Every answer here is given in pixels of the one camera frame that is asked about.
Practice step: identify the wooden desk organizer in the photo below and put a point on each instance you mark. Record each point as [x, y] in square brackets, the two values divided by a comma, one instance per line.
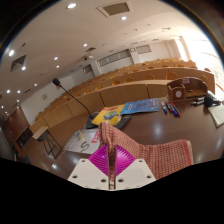
[186, 88]

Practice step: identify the black gooseneck desk microphone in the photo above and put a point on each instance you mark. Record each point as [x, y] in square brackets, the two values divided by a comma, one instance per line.
[73, 98]

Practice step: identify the black handheld microphone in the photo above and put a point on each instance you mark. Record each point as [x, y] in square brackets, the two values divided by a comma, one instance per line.
[211, 100]

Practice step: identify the square ceiling air vent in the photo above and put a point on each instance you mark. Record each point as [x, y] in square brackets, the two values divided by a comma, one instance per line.
[115, 8]

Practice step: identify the large bright window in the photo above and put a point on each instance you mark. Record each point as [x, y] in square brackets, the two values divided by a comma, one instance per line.
[203, 50]

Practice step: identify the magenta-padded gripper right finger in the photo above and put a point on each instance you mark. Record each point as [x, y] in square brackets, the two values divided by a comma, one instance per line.
[136, 173]

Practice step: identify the rows of wooden lecture seats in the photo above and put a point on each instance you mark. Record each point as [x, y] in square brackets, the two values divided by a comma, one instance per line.
[116, 95]

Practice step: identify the white closed book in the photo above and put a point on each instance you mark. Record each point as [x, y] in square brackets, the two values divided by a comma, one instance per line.
[218, 115]

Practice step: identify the recessed ceiling lights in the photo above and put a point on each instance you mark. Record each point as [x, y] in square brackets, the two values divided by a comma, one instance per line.
[71, 5]

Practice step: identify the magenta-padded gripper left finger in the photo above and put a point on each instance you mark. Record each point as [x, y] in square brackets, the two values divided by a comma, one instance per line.
[85, 173]

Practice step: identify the red whiteboard marker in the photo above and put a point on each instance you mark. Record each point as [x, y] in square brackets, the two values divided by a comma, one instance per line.
[168, 106]
[177, 111]

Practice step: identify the red white checkered towel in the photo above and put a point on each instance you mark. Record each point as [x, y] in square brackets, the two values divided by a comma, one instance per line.
[160, 153]

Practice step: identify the small wooden side desk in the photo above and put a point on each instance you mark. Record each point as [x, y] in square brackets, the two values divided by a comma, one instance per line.
[41, 132]

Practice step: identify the blue whiteboard marker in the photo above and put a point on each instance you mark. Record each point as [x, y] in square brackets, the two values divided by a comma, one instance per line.
[173, 110]
[163, 107]

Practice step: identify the black remote control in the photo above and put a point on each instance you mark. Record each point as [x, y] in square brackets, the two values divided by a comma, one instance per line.
[122, 121]

